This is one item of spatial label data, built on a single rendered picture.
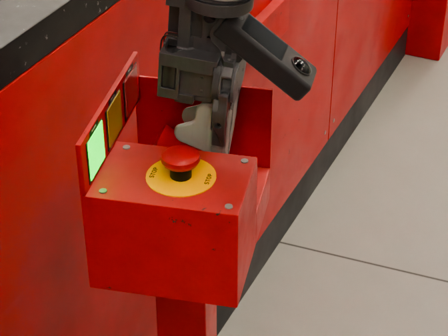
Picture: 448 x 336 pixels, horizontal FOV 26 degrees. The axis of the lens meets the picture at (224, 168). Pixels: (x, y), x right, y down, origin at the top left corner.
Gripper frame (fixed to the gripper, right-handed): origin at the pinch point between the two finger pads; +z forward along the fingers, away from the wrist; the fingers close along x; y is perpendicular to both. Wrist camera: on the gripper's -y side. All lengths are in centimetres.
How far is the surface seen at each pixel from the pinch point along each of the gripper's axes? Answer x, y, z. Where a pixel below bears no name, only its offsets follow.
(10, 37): 1.3, 24.1, -11.3
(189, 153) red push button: 9.8, 2.0, -6.6
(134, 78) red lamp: -2.1, 11.2, -6.9
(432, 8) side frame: -175, -29, 56
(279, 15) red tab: -68, 3, 14
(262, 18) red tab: -62, 5, 13
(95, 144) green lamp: 11.6, 11.2, -6.9
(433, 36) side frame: -174, -32, 64
